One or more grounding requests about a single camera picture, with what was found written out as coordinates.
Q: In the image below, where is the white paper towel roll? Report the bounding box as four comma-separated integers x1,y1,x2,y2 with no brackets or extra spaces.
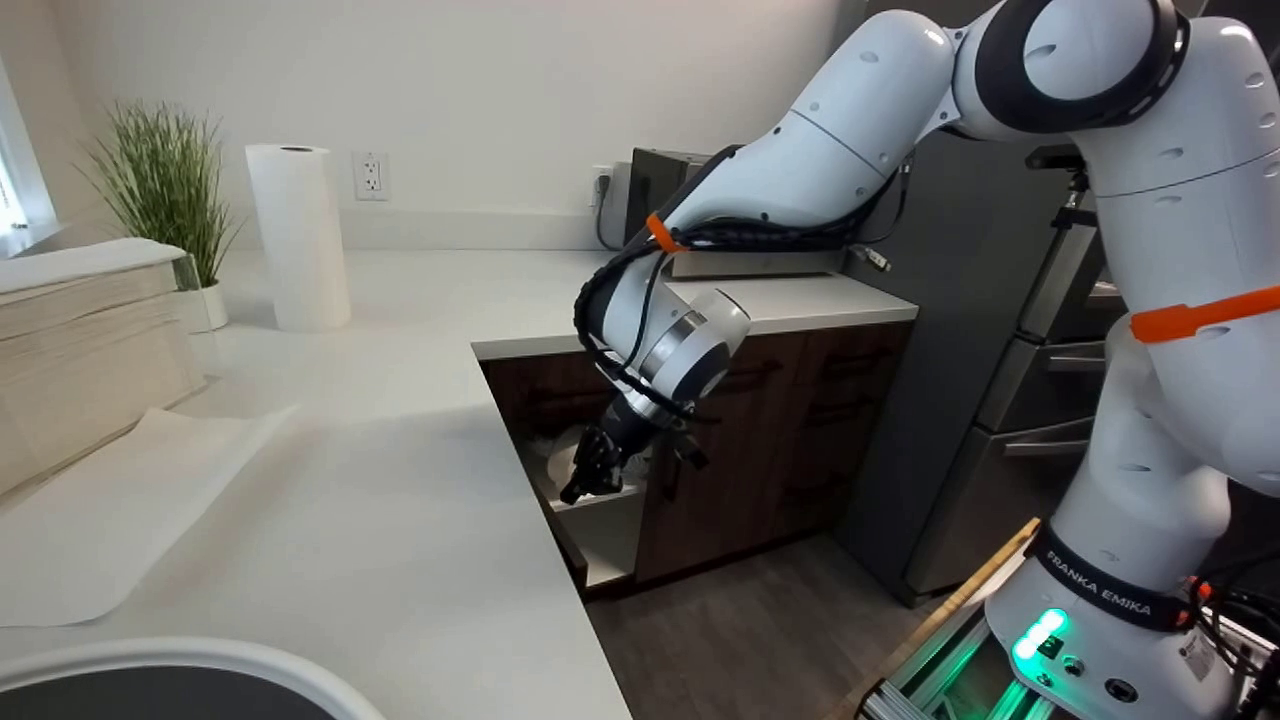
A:
244,145,354,334

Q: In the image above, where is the dark wood cabinet door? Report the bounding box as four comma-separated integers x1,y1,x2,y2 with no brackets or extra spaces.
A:
638,323,912,583

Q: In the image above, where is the stainless steel dishwasher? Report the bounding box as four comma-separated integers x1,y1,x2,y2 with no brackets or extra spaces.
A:
839,137,1112,605

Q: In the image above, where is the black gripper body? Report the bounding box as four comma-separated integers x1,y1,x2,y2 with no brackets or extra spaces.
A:
573,401,665,496

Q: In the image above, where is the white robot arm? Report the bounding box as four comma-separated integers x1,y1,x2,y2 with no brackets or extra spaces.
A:
569,0,1280,720

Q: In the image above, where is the green potted plant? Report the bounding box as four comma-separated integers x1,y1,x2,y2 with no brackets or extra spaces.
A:
89,106,236,338

